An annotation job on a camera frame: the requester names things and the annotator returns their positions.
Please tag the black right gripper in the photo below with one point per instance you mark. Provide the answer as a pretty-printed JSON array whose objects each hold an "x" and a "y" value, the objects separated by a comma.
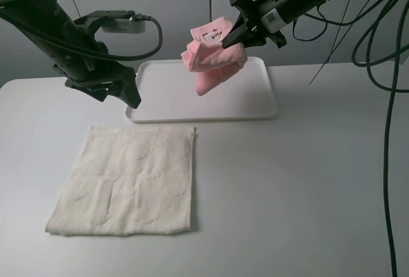
[{"x": 258, "y": 21}]

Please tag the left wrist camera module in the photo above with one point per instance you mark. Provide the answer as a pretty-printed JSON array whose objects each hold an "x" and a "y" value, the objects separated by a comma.
[{"x": 129, "y": 25}]

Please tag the cream white towel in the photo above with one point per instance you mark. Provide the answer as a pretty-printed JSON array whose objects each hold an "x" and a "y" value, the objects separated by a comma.
[{"x": 128, "y": 181}]

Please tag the pink towel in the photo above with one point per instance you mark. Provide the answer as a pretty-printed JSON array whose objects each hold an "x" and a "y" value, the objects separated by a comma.
[{"x": 206, "y": 56}]

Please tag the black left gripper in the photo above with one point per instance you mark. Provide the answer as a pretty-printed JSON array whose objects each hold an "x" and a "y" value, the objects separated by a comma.
[{"x": 87, "y": 70}]

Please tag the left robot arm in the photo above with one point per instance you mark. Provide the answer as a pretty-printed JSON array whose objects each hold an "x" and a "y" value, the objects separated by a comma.
[{"x": 38, "y": 14}]

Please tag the white rectangular plastic tray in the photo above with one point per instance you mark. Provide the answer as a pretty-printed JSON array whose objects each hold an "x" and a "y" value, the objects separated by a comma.
[{"x": 168, "y": 94}]

